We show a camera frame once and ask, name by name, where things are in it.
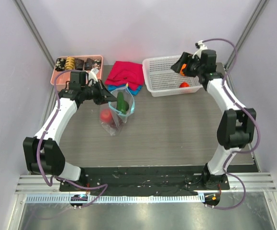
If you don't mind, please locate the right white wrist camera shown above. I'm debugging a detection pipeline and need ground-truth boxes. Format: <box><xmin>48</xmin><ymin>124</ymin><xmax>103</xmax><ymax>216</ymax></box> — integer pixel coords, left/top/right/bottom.
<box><xmin>193</xmin><ymin>40</ymin><xmax>208</xmax><ymax>58</ymax></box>

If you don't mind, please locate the white slotted cable duct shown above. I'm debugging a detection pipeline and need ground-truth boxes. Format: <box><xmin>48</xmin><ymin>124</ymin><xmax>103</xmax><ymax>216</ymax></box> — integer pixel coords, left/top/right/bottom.
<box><xmin>25</xmin><ymin>193</ymin><xmax>205</xmax><ymax>205</ymax></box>

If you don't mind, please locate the floral end roll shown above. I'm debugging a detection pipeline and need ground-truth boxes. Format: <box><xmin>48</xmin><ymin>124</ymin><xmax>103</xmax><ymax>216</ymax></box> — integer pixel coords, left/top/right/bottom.
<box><xmin>93</xmin><ymin>58</ymin><xmax>102</xmax><ymax>70</ymax></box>

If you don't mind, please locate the yellow striped roll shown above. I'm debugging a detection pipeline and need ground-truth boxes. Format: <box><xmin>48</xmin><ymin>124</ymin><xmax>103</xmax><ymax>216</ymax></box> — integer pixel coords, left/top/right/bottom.
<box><xmin>65</xmin><ymin>57</ymin><xmax>75</xmax><ymax>70</ymax></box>

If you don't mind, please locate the red folded cloth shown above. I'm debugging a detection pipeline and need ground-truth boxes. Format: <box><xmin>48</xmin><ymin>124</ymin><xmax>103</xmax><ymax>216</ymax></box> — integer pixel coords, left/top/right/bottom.
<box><xmin>105</xmin><ymin>61</ymin><xmax>144</xmax><ymax>90</ymax></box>

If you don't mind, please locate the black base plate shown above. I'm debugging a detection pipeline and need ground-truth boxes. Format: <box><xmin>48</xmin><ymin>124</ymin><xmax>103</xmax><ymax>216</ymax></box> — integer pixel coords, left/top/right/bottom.
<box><xmin>32</xmin><ymin>164</ymin><xmax>258</xmax><ymax>196</ymax></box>

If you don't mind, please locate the red pepper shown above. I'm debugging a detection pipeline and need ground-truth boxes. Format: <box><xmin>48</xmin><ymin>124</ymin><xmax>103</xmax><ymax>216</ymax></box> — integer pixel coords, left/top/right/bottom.
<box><xmin>179</xmin><ymin>82</ymin><xmax>190</xmax><ymax>88</ymax></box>

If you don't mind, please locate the black patterned roll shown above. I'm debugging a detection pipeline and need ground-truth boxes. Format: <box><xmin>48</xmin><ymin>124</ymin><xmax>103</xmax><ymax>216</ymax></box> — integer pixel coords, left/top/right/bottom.
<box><xmin>84</xmin><ymin>58</ymin><xmax>94</xmax><ymax>71</ymax></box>

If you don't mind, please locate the blue folded cloth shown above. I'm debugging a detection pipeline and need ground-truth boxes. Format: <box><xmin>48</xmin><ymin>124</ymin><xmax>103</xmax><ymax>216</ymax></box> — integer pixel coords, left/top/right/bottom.
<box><xmin>107</xmin><ymin>83</ymin><xmax>143</xmax><ymax>96</ymax></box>

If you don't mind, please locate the green avocado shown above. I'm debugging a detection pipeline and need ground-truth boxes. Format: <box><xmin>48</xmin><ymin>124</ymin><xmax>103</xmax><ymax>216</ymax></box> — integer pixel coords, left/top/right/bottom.
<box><xmin>124</xmin><ymin>101</ymin><xmax>129</xmax><ymax>111</ymax></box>

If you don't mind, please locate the purple grape bunch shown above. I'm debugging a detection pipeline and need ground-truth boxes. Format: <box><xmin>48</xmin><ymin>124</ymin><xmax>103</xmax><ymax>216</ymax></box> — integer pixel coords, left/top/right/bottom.
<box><xmin>109</xmin><ymin>117</ymin><xmax>124</xmax><ymax>131</ymax></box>

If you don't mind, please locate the white plastic basket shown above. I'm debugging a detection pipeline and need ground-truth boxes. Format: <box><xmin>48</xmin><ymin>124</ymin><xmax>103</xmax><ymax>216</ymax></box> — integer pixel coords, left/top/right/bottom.
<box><xmin>142</xmin><ymin>55</ymin><xmax>202</xmax><ymax>97</ymax></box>

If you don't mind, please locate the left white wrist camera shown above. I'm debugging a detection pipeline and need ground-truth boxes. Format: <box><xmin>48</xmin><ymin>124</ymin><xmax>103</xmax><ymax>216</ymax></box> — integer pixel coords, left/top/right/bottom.
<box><xmin>88</xmin><ymin>68</ymin><xmax>99</xmax><ymax>86</ymax></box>

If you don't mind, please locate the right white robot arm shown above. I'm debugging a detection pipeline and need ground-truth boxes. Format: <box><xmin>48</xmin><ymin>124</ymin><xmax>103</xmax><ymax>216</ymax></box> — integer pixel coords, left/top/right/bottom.
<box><xmin>171</xmin><ymin>49</ymin><xmax>256</xmax><ymax>189</ymax></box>

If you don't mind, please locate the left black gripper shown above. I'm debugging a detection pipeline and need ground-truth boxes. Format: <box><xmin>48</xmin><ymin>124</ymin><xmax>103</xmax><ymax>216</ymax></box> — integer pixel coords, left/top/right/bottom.
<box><xmin>81</xmin><ymin>79</ymin><xmax>117</xmax><ymax>105</ymax></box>

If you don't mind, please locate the clear zip top bag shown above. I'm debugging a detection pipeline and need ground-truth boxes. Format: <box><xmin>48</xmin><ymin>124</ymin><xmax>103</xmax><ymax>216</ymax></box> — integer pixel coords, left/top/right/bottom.
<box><xmin>99</xmin><ymin>84</ymin><xmax>135</xmax><ymax>136</ymax></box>

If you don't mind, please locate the orange fruit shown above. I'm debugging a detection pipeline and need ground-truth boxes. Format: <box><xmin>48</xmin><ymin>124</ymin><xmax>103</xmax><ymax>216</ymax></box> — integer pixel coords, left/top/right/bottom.
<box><xmin>180</xmin><ymin>64</ymin><xmax>187</xmax><ymax>76</ymax></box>

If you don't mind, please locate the green cucumber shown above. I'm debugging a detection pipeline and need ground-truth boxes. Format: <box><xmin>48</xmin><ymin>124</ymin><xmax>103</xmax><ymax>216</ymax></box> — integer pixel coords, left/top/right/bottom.
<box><xmin>116</xmin><ymin>92</ymin><xmax>127</xmax><ymax>114</ymax></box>

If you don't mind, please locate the pink compartment tray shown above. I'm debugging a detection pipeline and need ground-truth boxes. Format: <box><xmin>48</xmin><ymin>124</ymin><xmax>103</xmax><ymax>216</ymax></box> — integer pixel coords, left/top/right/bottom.
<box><xmin>51</xmin><ymin>55</ymin><xmax>104</xmax><ymax>92</ymax></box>

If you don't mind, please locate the red apple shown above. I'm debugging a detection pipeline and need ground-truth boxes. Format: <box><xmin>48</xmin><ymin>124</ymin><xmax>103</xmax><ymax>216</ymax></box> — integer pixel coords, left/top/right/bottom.
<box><xmin>100</xmin><ymin>108</ymin><xmax>113</xmax><ymax>124</ymax></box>

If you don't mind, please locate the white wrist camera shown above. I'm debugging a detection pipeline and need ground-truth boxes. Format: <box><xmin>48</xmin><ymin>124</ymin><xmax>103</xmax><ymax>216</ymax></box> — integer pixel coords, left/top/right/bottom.
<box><xmin>193</xmin><ymin>40</ymin><xmax>208</xmax><ymax>58</ymax></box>
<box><xmin>88</xmin><ymin>68</ymin><xmax>99</xmax><ymax>86</ymax></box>

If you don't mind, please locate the aluminium frame rail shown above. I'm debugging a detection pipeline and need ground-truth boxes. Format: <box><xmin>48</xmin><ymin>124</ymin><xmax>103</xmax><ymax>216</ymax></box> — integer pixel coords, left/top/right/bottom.
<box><xmin>15</xmin><ymin>172</ymin><xmax>276</xmax><ymax>196</ymax></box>

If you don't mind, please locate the dark brown roll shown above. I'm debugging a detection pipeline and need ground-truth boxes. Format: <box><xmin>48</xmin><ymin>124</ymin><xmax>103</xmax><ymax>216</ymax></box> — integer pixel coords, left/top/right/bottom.
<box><xmin>75</xmin><ymin>58</ymin><xmax>84</xmax><ymax>70</ymax></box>

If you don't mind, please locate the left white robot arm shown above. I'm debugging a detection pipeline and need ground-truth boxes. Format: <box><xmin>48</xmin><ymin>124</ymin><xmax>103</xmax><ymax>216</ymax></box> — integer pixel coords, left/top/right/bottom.
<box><xmin>23</xmin><ymin>69</ymin><xmax>117</xmax><ymax>191</ymax></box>

